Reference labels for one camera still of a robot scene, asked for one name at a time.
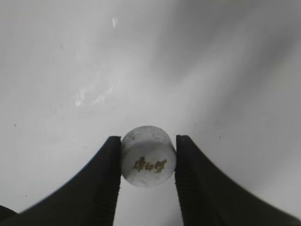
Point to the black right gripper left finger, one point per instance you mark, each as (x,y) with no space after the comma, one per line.
(88,199)

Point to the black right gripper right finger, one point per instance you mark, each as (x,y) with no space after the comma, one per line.
(208,197)

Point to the white bottle cap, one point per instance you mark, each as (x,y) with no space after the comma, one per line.
(148,157)

